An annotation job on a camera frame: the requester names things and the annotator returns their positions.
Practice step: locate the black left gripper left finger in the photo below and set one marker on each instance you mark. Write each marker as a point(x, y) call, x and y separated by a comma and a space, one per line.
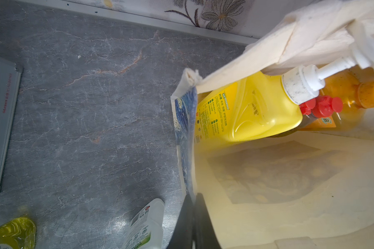
point(182, 237)

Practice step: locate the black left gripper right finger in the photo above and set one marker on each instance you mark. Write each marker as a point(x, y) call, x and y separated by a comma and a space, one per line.
point(205, 237)

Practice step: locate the large yellow pump soap bottle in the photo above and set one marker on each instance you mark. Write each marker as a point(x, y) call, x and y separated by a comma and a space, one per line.
point(261, 106)

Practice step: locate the red dish soap bottle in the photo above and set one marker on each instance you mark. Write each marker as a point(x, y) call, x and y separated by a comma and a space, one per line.
point(307, 107)

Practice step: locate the yellow-green dish soap red cap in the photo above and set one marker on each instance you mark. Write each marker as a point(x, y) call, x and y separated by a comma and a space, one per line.
point(321, 116)

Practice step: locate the orange pump soap bottle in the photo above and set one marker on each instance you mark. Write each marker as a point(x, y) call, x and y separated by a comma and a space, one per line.
point(355, 87)

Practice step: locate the cream starry night tote bag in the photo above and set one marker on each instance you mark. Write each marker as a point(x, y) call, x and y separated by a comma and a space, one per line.
point(298, 189)

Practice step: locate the white bottle green cap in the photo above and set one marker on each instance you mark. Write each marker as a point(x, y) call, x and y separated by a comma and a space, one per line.
point(145, 231)

